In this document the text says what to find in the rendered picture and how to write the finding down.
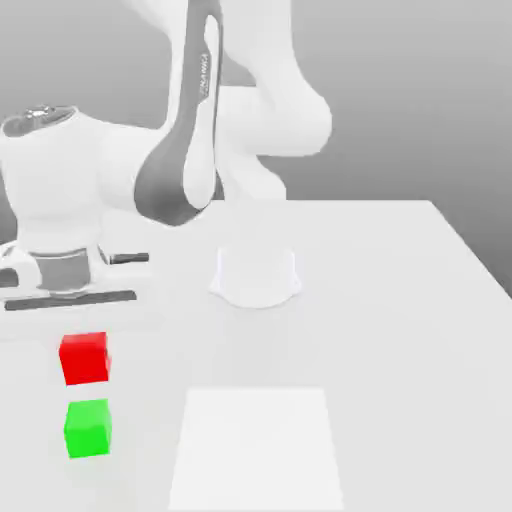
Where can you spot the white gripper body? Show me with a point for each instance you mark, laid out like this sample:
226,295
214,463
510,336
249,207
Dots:
72,300

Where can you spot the small red cube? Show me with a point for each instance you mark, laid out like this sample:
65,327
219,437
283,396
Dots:
84,360

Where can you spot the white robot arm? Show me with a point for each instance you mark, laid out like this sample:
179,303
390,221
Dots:
60,180

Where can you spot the small green cube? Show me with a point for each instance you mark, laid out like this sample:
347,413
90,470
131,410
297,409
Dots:
87,430

